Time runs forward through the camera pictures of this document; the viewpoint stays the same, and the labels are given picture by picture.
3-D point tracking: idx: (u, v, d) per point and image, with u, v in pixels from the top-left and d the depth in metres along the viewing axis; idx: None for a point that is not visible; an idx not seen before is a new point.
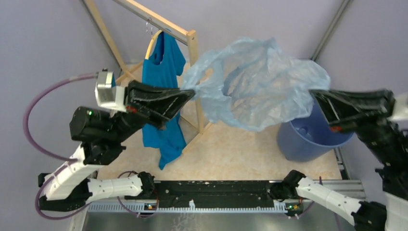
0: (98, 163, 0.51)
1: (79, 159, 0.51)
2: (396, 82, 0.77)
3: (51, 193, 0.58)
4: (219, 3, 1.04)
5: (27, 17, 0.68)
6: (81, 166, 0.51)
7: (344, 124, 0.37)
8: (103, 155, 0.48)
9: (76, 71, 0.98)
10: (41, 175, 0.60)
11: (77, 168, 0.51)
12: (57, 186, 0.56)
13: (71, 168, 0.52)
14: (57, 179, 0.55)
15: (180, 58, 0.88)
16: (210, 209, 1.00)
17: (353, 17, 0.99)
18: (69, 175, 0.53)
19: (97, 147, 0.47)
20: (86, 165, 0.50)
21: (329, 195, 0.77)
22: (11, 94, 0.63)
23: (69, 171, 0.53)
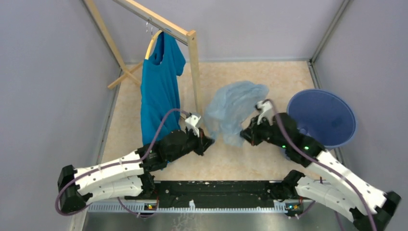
0: (145, 168, 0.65)
1: (136, 161, 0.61)
2: (396, 83, 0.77)
3: (84, 186, 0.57)
4: (219, 3, 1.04)
5: (27, 17, 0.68)
6: (135, 167, 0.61)
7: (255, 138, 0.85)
8: (154, 165, 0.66)
9: (76, 71, 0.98)
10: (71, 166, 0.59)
11: (131, 168, 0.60)
12: (97, 179, 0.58)
13: (125, 166, 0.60)
14: (102, 173, 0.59)
15: (180, 58, 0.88)
16: (210, 209, 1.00)
17: (353, 18, 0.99)
18: (119, 172, 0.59)
19: (157, 158, 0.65)
20: (141, 168, 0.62)
21: (327, 193, 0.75)
22: (11, 95, 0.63)
23: (121, 169, 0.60)
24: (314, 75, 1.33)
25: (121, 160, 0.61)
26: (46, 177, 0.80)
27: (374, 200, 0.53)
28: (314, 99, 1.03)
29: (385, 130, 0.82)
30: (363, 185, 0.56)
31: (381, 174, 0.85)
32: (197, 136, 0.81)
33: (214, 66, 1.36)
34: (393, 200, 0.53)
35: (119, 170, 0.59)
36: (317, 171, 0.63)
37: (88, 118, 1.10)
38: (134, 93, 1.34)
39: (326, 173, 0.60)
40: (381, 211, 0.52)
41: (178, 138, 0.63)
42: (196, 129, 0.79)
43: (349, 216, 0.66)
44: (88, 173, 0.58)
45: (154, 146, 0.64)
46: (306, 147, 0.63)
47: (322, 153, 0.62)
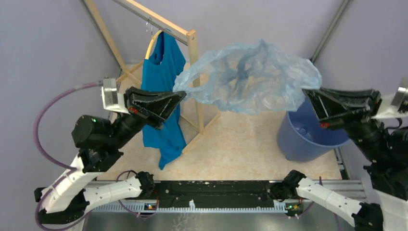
0: (96, 170, 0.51)
1: (78, 168, 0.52)
2: (396, 82, 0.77)
3: (50, 206, 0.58)
4: (219, 3, 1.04)
5: (26, 17, 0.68)
6: (80, 174, 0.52)
7: (337, 122, 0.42)
8: (102, 161, 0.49)
9: (76, 71, 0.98)
10: (38, 190, 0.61)
11: (77, 177, 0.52)
12: (55, 198, 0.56)
13: (70, 177, 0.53)
14: (56, 191, 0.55)
15: (180, 58, 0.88)
16: (209, 209, 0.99)
17: (353, 17, 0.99)
18: (69, 185, 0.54)
19: (100, 153, 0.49)
20: (85, 173, 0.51)
21: (329, 197, 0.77)
22: (10, 95, 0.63)
23: (69, 181, 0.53)
24: None
25: (66, 172, 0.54)
26: (45, 177, 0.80)
27: None
28: None
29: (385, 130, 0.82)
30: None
31: None
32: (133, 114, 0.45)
33: None
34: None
35: (67, 183, 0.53)
36: (395, 199, 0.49)
37: None
38: None
39: (400, 203, 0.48)
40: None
41: (82, 130, 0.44)
42: (119, 109, 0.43)
43: (351, 221, 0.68)
44: (48, 192, 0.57)
45: None
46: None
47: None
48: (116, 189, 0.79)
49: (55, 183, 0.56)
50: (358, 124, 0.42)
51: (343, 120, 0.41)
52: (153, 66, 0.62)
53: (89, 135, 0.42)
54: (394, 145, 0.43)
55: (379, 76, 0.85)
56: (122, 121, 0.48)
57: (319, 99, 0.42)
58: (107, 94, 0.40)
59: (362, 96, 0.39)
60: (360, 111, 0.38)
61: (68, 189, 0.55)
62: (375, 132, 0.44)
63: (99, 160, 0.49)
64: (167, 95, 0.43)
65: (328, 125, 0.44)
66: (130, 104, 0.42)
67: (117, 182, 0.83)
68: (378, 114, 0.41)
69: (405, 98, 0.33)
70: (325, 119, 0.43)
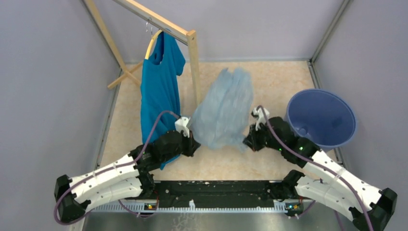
0: (139, 171, 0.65)
1: (131, 162, 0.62)
2: (396, 82, 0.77)
3: (81, 193, 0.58)
4: (219, 3, 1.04)
5: (26, 17, 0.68)
6: (129, 170, 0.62)
7: (270, 141, 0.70)
8: (148, 165, 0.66)
9: (76, 71, 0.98)
10: (64, 176, 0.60)
11: (126, 171, 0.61)
12: (92, 186, 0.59)
13: (119, 170, 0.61)
14: (97, 179, 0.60)
15: (180, 58, 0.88)
16: (210, 209, 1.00)
17: (353, 17, 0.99)
18: (114, 176, 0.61)
19: (150, 158, 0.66)
20: (134, 170, 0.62)
21: (327, 192, 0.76)
22: (11, 95, 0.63)
23: (116, 173, 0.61)
24: (314, 75, 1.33)
25: (115, 164, 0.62)
26: (46, 177, 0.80)
27: (369, 197, 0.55)
28: (315, 99, 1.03)
29: (385, 130, 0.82)
30: (358, 182, 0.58)
31: (382, 175, 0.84)
32: (185, 136, 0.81)
33: (214, 66, 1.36)
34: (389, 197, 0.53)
35: (114, 174, 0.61)
36: (314, 172, 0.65)
37: (88, 118, 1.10)
38: (134, 93, 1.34)
39: (321, 172, 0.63)
40: (375, 207, 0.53)
41: (174, 136, 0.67)
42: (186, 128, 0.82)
43: (349, 216, 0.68)
44: (84, 180, 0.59)
45: (147, 147, 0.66)
46: (301, 147, 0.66)
47: (317, 152, 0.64)
48: (116, 188, 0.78)
49: (97, 171, 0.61)
50: (264, 133, 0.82)
51: (272, 137, 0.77)
52: (152, 66, 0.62)
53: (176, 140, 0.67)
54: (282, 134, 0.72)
55: (379, 76, 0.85)
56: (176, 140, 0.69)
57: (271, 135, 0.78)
58: (185, 120, 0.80)
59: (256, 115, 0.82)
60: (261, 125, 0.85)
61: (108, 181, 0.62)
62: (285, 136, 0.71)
63: (150, 161, 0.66)
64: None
65: (266, 145, 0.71)
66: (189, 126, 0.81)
67: (118, 182, 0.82)
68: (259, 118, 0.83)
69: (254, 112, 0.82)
70: (267, 140, 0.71)
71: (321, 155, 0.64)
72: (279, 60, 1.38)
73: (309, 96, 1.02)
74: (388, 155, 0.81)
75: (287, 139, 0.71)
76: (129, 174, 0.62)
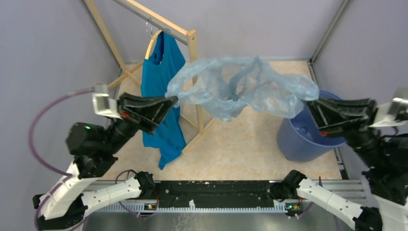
0: (93, 175, 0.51)
1: (73, 174, 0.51)
2: (396, 82, 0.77)
3: (47, 212, 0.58)
4: (219, 3, 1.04)
5: (26, 18, 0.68)
6: (76, 181, 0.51)
7: (336, 130, 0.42)
8: (96, 168, 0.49)
9: (76, 71, 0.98)
10: (36, 197, 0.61)
11: (72, 184, 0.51)
12: (54, 205, 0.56)
13: (66, 184, 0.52)
14: (54, 198, 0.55)
15: (180, 58, 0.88)
16: (210, 209, 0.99)
17: (353, 17, 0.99)
18: (65, 192, 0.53)
19: (95, 160, 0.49)
20: (81, 180, 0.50)
21: (330, 198, 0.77)
22: (10, 95, 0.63)
23: (65, 188, 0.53)
24: (314, 75, 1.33)
25: (62, 178, 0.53)
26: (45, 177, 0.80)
27: None
28: None
29: None
30: None
31: None
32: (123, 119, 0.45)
33: None
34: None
35: (63, 189, 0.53)
36: (386, 196, 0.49)
37: (88, 118, 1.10)
38: (134, 93, 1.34)
39: (400, 205, 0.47)
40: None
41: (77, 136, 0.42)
42: (116, 112, 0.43)
43: (351, 224, 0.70)
44: (45, 199, 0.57)
45: None
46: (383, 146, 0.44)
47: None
48: (114, 192, 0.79)
49: (51, 189, 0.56)
50: (355, 132, 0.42)
51: (341, 127, 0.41)
52: (152, 66, 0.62)
53: (83, 141, 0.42)
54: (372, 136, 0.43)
55: (380, 76, 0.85)
56: (115, 127, 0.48)
57: (319, 108, 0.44)
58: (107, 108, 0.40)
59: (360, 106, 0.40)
60: (357, 120, 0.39)
61: (64, 196, 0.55)
62: (356, 130, 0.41)
63: (94, 165, 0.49)
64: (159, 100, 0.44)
65: (327, 133, 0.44)
66: (121, 109, 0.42)
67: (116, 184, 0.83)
68: (376, 122, 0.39)
69: (403, 109, 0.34)
70: (323, 126, 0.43)
71: None
72: (279, 60, 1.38)
73: None
74: None
75: (372, 141, 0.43)
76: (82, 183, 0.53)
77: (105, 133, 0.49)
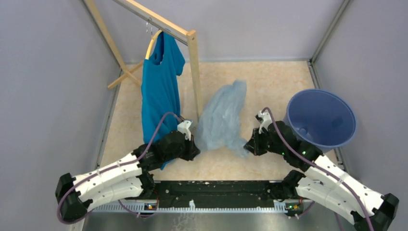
0: (143, 168, 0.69)
1: (134, 161, 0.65)
2: (396, 81, 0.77)
3: (83, 192, 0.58)
4: (219, 3, 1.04)
5: (27, 18, 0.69)
6: (133, 168, 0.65)
7: (278, 146, 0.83)
8: (154, 164, 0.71)
9: (76, 71, 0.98)
10: (69, 174, 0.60)
11: (128, 169, 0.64)
12: (96, 184, 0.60)
13: (122, 168, 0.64)
14: (101, 177, 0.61)
15: (179, 57, 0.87)
16: (210, 209, 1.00)
17: (353, 17, 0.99)
18: (118, 175, 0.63)
19: (153, 157, 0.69)
20: (139, 168, 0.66)
21: (328, 195, 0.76)
22: (11, 95, 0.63)
23: (120, 170, 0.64)
24: (314, 75, 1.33)
25: (118, 162, 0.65)
26: (46, 177, 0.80)
27: (370, 202, 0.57)
28: (314, 99, 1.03)
29: (385, 130, 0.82)
30: (360, 188, 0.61)
31: (382, 176, 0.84)
32: (184, 140, 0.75)
33: (214, 66, 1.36)
34: (391, 201, 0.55)
35: (118, 172, 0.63)
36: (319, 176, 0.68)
37: (88, 118, 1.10)
38: (134, 93, 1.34)
39: (324, 176, 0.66)
40: (378, 212, 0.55)
41: (169, 138, 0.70)
42: (188, 131, 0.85)
43: (350, 219, 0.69)
44: (87, 178, 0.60)
45: (151, 146, 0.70)
46: (305, 151, 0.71)
47: (321, 158, 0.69)
48: (117, 188, 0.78)
49: (101, 169, 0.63)
50: (277, 144, 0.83)
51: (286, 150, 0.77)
52: (152, 66, 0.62)
53: (176, 141, 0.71)
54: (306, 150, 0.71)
55: (379, 76, 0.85)
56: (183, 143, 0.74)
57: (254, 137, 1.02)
58: (188, 125, 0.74)
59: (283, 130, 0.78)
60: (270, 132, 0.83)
61: (111, 179, 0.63)
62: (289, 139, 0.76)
63: (153, 160, 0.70)
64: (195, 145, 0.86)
65: (292, 161, 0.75)
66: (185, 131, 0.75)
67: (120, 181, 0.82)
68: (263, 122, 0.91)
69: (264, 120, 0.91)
70: (290, 160, 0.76)
71: (324, 160, 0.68)
72: (279, 60, 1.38)
73: (310, 95, 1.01)
74: (389, 155, 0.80)
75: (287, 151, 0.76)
76: (132, 173, 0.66)
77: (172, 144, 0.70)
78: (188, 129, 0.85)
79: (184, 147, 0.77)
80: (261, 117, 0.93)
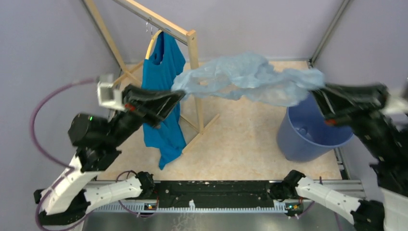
0: (95, 169, 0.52)
1: (76, 168, 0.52)
2: (396, 80, 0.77)
3: (50, 208, 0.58)
4: (219, 3, 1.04)
5: (26, 18, 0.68)
6: (79, 174, 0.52)
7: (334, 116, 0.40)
8: (100, 160, 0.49)
9: (76, 71, 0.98)
10: (37, 192, 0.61)
11: (75, 177, 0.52)
12: (55, 199, 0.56)
13: (69, 178, 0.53)
14: (55, 192, 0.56)
15: (179, 56, 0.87)
16: (210, 209, 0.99)
17: (353, 17, 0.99)
18: (67, 186, 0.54)
19: (98, 152, 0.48)
20: (83, 173, 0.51)
21: (328, 194, 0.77)
22: (10, 94, 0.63)
23: (67, 182, 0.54)
24: None
25: (64, 172, 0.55)
26: (45, 177, 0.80)
27: None
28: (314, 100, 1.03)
29: None
30: None
31: None
32: (127, 111, 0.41)
33: None
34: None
35: (66, 184, 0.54)
36: (398, 200, 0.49)
37: (88, 118, 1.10)
38: None
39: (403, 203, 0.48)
40: None
41: (79, 125, 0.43)
42: (117, 105, 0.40)
43: (350, 218, 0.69)
44: (47, 194, 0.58)
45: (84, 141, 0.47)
46: None
47: None
48: (116, 189, 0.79)
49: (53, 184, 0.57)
50: (353, 116, 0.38)
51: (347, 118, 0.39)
52: (153, 66, 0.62)
53: (86, 133, 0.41)
54: (407, 144, 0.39)
55: (379, 76, 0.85)
56: (118, 120, 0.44)
57: (325, 95, 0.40)
58: (105, 90, 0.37)
59: (369, 89, 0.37)
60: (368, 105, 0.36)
61: (66, 190, 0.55)
62: (382, 128, 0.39)
63: (97, 158, 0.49)
64: (166, 93, 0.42)
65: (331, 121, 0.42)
66: (126, 100, 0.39)
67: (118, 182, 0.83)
68: (388, 108, 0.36)
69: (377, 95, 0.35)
70: (323, 111, 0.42)
71: None
72: (279, 60, 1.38)
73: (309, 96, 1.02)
74: None
75: (382, 133, 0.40)
76: (83, 177, 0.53)
77: (109, 124, 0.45)
78: (111, 105, 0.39)
79: (149, 111, 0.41)
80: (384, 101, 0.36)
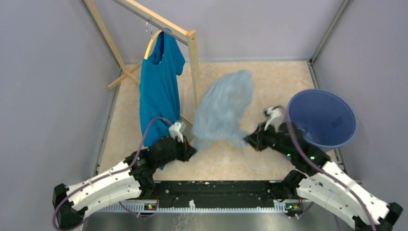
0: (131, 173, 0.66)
1: (126, 169, 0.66)
2: (396, 80, 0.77)
3: (77, 201, 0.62)
4: (219, 3, 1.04)
5: (27, 18, 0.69)
6: (124, 176, 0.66)
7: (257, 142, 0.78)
8: (143, 172, 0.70)
9: (76, 71, 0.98)
10: (61, 186, 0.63)
11: (121, 177, 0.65)
12: (89, 193, 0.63)
13: (114, 176, 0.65)
14: (94, 186, 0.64)
15: (179, 57, 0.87)
16: (210, 209, 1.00)
17: (353, 17, 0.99)
18: (110, 183, 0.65)
19: (145, 164, 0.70)
20: (130, 176, 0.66)
21: (330, 198, 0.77)
22: (11, 94, 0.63)
23: (111, 179, 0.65)
24: (314, 75, 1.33)
25: (109, 171, 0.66)
26: (46, 177, 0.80)
27: (377, 211, 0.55)
28: (314, 100, 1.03)
29: (385, 130, 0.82)
30: (367, 196, 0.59)
31: (383, 176, 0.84)
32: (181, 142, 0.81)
33: (214, 66, 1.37)
34: (395, 211, 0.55)
35: (109, 180, 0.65)
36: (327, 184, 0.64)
37: (88, 118, 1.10)
38: (134, 93, 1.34)
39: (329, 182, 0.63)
40: (383, 222, 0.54)
41: (168, 143, 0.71)
42: (180, 134, 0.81)
43: (350, 223, 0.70)
44: (81, 188, 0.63)
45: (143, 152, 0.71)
46: (312, 157, 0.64)
47: (328, 164, 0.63)
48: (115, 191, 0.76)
49: (93, 179, 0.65)
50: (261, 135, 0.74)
51: (260, 140, 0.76)
52: (152, 66, 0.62)
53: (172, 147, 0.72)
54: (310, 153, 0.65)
55: (379, 76, 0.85)
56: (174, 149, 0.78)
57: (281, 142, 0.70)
58: (179, 127, 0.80)
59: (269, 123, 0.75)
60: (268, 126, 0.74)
61: (105, 187, 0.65)
62: (291, 147, 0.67)
63: (144, 168, 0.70)
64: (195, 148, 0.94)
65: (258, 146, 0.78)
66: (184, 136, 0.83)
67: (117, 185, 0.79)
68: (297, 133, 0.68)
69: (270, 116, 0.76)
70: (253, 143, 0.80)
71: (333, 166, 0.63)
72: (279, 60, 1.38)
73: (310, 96, 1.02)
74: (389, 154, 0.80)
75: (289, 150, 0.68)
76: (124, 180, 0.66)
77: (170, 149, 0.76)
78: (177, 132, 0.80)
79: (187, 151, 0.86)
80: (269, 114, 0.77)
